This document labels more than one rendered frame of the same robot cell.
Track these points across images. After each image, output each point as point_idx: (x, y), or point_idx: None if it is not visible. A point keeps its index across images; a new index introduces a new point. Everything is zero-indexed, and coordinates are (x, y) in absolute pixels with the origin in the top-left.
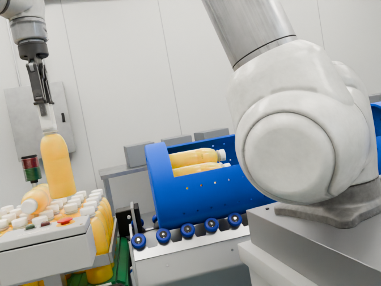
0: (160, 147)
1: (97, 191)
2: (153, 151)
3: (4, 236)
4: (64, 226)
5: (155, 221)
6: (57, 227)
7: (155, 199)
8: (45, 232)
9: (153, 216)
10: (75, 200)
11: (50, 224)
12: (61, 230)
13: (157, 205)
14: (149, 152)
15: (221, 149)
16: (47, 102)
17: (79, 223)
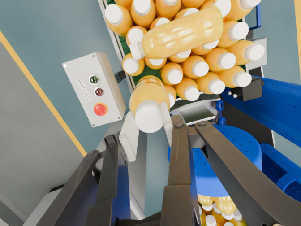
0: (205, 191)
1: (237, 83)
2: (198, 184)
3: (80, 61)
4: (92, 113)
5: (217, 120)
6: (90, 107)
7: (168, 153)
8: (80, 102)
9: (221, 120)
10: (197, 73)
11: (99, 96)
12: (85, 113)
13: (168, 149)
14: (196, 180)
15: (229, 218)
16: (131, 161)
17: (97, 122)
